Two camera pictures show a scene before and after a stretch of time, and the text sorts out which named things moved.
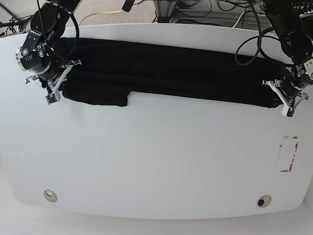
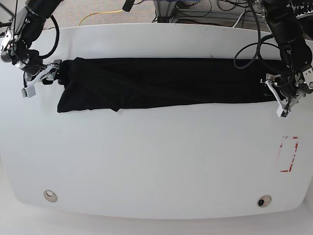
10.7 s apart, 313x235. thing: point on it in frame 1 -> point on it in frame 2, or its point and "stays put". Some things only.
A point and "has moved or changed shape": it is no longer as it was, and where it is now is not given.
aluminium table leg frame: (164, 8) stays put
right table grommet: (264, 201) stays put
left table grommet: (50, 195) stays put
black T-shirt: (106, 72) has moved or changed shape
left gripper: (53, 83) -> (47, 76)
